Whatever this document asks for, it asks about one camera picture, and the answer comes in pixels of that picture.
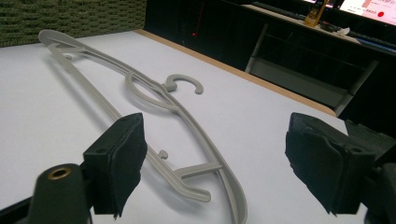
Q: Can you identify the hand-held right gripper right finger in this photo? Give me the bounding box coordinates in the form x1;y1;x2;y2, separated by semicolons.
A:
284;112;377;216

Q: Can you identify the grey plastic clothes hanger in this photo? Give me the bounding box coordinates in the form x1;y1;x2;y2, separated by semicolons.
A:
37;29;248;224

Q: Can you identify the grey metal rack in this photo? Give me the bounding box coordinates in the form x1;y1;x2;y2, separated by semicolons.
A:
245;21;380;118

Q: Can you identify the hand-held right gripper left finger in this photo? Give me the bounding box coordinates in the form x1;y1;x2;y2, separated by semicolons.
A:
82;112;149;218

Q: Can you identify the black keyboard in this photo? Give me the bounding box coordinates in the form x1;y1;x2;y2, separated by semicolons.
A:
251;1;307;21

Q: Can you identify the monitor screen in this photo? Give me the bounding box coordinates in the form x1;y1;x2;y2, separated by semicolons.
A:
303;0;396;26

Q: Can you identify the yellow stand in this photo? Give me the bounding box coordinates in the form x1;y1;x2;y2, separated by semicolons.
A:
304;0;329;28

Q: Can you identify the green woven curtain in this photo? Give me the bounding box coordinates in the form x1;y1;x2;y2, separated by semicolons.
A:
0;0;148;49

